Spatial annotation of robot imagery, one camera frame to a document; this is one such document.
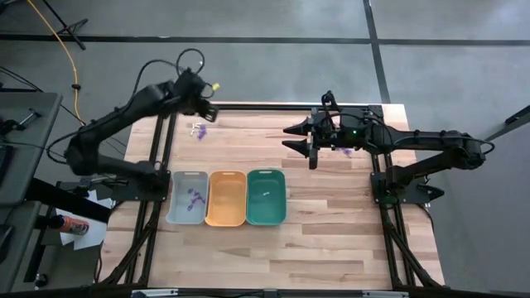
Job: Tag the black tripod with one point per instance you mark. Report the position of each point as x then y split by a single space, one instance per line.
68 29

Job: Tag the black desk clamp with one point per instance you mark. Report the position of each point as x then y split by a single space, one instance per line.
20 121

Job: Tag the grey plastic bin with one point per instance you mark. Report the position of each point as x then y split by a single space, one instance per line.
178 198

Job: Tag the yellow plastic bin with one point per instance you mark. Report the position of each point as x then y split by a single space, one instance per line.
225 198

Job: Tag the orange spray can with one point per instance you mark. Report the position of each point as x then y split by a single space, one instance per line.
74 226

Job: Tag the silver aluminium bracket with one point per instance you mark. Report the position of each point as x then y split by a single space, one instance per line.
385 294
155 293

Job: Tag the purple plastic spider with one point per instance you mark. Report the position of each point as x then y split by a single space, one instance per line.
201 132
198 198
347 152

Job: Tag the white paper sheets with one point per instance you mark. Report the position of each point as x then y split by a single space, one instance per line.
93 238

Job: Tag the black support beam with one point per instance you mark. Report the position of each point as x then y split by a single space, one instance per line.
70 200

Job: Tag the dark grey desk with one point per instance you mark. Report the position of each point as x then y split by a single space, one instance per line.
33 165

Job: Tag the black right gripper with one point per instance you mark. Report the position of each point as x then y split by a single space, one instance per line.
331 130

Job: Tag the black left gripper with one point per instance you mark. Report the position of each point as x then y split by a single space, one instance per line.
192 93

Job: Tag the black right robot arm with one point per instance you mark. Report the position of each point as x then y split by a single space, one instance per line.
430 138

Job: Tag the black stand leg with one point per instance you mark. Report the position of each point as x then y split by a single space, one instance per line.
517 118

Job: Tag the black caster wheel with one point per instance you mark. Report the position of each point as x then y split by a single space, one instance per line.
40 280

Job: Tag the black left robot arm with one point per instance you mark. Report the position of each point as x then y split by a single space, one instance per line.
120 116

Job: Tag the green plastic bin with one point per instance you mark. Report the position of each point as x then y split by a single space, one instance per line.
267 211

